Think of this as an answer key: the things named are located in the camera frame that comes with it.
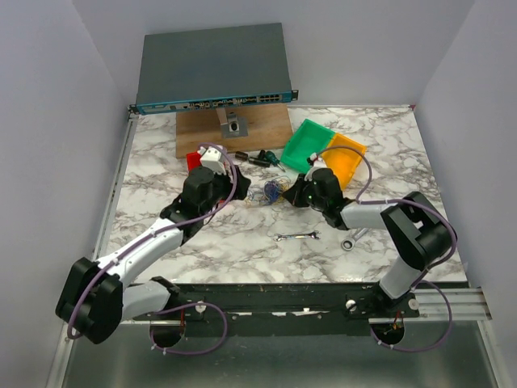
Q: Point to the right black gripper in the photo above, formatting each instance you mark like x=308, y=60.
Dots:
x=294, y=194

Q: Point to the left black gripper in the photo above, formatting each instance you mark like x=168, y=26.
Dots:
x=243, y=183

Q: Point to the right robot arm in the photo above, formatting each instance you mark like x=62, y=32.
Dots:
x=422, y=237

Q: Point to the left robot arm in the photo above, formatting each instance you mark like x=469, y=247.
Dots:
x=99, y=295

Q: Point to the black cylindrical bit holder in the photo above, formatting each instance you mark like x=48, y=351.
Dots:
x=259, y=162

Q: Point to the black metal socket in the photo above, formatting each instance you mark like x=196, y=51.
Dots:
x=241, y=156

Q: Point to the small open-end wrench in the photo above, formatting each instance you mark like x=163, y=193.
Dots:
x=281, y=237

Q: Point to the red plastic bin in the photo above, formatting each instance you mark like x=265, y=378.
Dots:
x=193, y=160

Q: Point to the yellow plastic bin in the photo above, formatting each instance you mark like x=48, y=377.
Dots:
x=341, y=158

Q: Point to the green plastic bin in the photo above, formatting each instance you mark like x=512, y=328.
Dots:
x=308, y=139

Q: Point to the wooden board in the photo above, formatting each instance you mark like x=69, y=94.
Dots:
x=266, y=127

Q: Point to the ratchet wrench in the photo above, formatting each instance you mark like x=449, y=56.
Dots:
x=349, y=243

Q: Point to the green handled screwdriver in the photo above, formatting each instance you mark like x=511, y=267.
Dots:
x=269, y=156

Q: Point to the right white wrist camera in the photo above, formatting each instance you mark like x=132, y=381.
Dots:
x=316, y=161

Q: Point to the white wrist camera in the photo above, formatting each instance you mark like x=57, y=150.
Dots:
x=316, y=161
x=212, y=159

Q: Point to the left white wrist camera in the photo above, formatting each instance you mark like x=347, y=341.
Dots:
x=212, y=159

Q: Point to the grey metal bracket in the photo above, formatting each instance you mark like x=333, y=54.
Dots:
x=232, y=124

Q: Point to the grey network switch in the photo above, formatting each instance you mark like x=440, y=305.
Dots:
x=206, y=69

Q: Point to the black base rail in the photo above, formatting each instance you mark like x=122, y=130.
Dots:
x=205, y=310

